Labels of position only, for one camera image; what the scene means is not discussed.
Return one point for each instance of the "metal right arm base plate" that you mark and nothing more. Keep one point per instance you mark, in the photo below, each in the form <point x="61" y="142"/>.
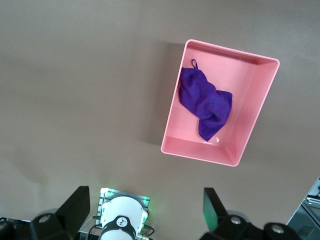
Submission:
<point x="130" y="194"/>

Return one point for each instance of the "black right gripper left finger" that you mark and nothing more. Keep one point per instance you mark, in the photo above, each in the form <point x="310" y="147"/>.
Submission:
<point x="72" y="207"/>

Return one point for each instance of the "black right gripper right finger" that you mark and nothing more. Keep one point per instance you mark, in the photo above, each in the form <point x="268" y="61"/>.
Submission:
<point x="215" y="210"/>

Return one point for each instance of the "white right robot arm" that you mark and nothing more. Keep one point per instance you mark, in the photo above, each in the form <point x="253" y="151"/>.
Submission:
<point x="122" y="208"/>

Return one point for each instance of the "purple microfibre cloth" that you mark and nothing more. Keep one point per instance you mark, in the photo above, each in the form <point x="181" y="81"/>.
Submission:
<point x="205" y="100"/>

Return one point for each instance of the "pink plastic bin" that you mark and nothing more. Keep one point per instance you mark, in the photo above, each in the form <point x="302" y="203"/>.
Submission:
<point x="245" y="105"/>

